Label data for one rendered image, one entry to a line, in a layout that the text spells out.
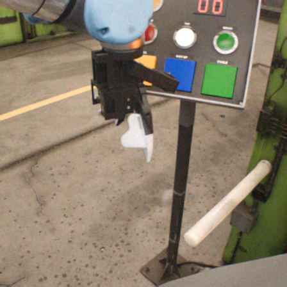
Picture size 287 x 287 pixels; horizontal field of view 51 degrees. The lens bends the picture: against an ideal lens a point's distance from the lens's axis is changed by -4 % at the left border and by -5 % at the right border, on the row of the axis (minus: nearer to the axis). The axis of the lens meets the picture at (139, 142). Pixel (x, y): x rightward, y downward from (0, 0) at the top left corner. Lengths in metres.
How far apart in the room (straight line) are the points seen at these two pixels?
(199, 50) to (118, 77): 0.30
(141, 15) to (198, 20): 0.49
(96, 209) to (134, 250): 0.35
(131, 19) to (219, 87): 0.46
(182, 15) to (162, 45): 0.09
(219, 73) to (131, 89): 0.29
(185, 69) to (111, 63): 0.29
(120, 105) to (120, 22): 0.25
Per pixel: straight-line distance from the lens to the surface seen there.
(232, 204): 0.96
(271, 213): 1.26
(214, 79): 0.76
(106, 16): 0.31
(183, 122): 0.96
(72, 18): 0.32
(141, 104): 0.54
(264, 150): 1.14
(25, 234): 1.76
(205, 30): 0.79
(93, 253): 1.61
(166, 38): 0.80
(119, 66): 0.54
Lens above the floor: 1.29
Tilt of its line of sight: 34 degrees down
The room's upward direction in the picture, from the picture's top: straight up
